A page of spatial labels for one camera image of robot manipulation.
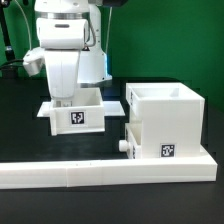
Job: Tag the white marker tag sheet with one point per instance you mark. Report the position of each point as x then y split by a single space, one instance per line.
111 108

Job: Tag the white drawer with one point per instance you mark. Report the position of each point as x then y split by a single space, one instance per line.
131 145
85 115

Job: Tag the white drawer cabinet box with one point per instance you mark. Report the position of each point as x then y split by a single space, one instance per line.
171 115

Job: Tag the black camera stand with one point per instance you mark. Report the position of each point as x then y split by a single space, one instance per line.
8 71

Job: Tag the white front drawer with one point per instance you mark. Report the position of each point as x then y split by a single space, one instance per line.
131 145

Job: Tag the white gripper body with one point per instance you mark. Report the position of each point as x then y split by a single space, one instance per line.
60 45

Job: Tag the white L-shaped guide frame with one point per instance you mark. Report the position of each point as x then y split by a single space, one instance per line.
107 172

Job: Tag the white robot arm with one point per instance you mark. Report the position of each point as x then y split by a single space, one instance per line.
92 62

